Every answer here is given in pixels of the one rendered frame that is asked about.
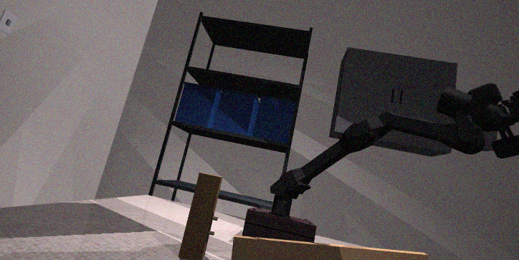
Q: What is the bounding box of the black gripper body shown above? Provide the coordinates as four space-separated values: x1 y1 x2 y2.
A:
468 83 519 159

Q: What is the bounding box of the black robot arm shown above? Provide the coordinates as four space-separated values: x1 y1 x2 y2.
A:
269 87 519 218

